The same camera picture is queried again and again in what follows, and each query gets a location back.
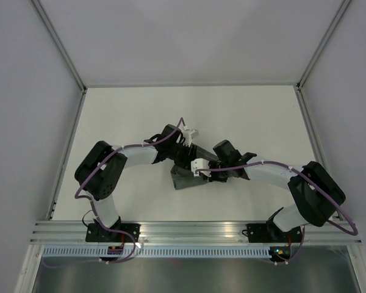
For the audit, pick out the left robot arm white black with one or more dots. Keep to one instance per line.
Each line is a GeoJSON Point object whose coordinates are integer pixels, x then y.
{"type": "Point", "coordinates": [99, 172]}

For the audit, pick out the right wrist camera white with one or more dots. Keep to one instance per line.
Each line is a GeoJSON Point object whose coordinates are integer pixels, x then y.
{"type": "Point", "coordinates": [200, 167]}

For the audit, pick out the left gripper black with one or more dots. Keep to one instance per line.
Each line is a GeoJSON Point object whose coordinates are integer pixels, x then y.
{"type": "Point", "coordinates": [185, 162]}

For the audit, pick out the white slotted cable duct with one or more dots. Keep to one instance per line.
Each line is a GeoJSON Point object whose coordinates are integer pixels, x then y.
{"type": "Point", "coordinates": [162, 251]}

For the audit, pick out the grey cloth napkin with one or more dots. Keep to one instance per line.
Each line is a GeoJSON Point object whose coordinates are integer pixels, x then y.
{"type": "Point", "coordinates": [183, 178]}

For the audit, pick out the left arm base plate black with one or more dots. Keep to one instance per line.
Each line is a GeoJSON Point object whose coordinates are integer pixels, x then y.
{"type": "Point", "coordinates": [97, 234]}

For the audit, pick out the left aluminium frame post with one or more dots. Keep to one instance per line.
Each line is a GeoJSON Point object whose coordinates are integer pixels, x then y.
{"type": "Point", "coordinates": [58, 43]}

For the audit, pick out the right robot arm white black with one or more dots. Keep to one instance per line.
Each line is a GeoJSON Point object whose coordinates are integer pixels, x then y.
{"type": "Point", "coordinates": [316, 196]}

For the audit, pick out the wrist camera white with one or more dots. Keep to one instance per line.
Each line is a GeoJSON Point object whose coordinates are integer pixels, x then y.
{"type": "Point", "coordinates": [188, 135]}
{"type": "Point", "coordinates": [200, 167]}

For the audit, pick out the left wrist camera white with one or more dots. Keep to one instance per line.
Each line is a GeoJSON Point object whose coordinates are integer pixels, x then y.
{"type": "Point", "coordinates": [188, 135]}

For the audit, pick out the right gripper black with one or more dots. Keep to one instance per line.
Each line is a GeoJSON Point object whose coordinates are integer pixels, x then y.
{"type": "Point", "coordinates": [214, 178]}

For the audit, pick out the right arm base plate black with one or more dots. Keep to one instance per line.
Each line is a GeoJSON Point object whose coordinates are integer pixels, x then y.
{"type": "Point", "coordinates": [259, 235]}

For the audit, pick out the aluminium rail front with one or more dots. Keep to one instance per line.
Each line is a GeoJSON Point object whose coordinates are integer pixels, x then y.
{"type": "Point", "coordinates": [183, 233]}

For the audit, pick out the aluminium frame post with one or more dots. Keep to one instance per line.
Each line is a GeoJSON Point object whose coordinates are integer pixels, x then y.
{"type": "Point", "coordinates": [324, 41]}
{"type": "Point", "coordinates": [58, 43]}

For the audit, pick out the right aluminium frame post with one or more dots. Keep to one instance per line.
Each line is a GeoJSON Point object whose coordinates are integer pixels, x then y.
{"type": "Point", "coordinates": [324, 41]}

